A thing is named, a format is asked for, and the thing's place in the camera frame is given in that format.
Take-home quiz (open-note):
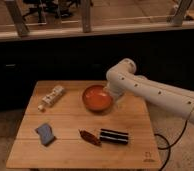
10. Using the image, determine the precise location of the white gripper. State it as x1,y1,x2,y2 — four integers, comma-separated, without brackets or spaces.
104,82,124,106

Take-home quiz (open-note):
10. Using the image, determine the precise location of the orange ceramic bowl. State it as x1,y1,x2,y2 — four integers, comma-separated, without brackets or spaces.
82,85,113,112

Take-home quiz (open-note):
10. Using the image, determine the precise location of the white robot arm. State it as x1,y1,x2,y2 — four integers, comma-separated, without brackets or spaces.
106,58,194,124

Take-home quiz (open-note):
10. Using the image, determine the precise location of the black striped rectangular case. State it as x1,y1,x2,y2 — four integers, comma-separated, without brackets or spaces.
100,129,129,144

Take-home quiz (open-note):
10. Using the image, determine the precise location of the red chili pepper toy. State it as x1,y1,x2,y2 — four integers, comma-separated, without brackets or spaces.
79,130,101,146

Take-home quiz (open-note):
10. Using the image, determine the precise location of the black office chair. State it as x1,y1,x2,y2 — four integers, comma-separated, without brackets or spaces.
23,0,72,23

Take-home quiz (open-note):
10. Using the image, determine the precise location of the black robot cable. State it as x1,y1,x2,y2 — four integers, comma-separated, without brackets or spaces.
154,120,189,171

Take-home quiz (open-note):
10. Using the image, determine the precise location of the middle grey railing post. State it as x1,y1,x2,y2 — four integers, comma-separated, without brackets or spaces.
81,0,91,33

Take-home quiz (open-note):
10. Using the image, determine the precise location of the grey railing post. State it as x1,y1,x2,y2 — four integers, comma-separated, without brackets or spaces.
4,0,29,37
171,0,193,27
81,0,91,33

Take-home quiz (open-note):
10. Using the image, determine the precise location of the right grey railing post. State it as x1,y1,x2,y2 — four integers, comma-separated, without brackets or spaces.
171,0,193,27

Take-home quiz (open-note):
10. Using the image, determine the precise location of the left grey railing post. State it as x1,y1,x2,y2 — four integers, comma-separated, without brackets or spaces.
4,0,29,37

